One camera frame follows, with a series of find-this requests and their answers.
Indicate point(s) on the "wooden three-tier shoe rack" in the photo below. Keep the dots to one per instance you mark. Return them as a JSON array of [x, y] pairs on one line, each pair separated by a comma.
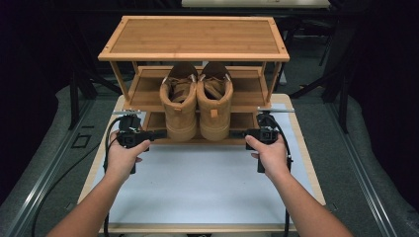
[[194, 36]]

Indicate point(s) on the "person's right hand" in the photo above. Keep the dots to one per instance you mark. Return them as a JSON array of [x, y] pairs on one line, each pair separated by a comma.
[[273, 158]]

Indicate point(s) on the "white table mat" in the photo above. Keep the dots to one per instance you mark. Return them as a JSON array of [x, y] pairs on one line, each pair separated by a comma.
[[197, 184]]

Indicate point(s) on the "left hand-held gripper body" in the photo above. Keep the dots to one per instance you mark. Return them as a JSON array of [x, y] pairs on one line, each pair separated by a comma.
[[130, 136]]

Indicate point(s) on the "tan suede boot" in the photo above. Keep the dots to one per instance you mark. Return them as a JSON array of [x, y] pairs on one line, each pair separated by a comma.
[[179, 118], [214, 121]]

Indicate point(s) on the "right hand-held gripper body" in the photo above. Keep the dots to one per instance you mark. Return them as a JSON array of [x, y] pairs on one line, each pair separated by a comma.
[[267, 135]]

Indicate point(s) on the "person's left hand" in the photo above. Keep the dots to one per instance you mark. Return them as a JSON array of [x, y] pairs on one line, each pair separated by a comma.
[[120, 161]]

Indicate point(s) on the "black metal stand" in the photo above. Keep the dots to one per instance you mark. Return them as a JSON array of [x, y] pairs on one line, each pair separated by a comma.
[[344, 108], [74, 105]]

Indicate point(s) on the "metal floor rail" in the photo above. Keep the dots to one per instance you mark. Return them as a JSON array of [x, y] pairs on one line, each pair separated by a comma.
[[62, 146], [357, 164]]

